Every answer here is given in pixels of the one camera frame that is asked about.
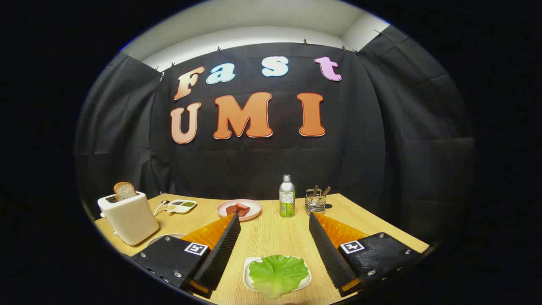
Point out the brown meat slice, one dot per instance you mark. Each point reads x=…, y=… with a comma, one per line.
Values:
x=233, y=209

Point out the green lettuce leaf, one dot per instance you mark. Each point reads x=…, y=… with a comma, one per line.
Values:
x=277, y=275

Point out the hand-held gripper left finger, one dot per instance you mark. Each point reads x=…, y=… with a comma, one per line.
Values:
x=220, y=254

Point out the black backdrop cloth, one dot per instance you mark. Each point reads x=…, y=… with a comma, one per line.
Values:
x=262, y=165

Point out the toasted bread slice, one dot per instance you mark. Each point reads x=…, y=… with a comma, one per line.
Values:
x=125, y=191

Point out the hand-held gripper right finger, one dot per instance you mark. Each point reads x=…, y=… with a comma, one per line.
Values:
x=328, y=254

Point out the red sausage piece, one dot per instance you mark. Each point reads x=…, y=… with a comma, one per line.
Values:
x=242, y=206

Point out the white divided dish of beans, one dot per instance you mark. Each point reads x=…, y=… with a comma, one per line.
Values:
x=180, y=206

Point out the silver bottle with green label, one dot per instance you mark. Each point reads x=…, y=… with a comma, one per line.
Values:
x=287, y=201

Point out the pink plate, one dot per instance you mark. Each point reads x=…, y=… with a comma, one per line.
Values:
x=254, y=209

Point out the large white round plate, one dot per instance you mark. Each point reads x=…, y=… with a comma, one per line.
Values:
x=163, y=237

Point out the small white square plate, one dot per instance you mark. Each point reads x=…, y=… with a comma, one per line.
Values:
x=246, y=275

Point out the white toaster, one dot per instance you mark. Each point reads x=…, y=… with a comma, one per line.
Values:
x=131, y=220

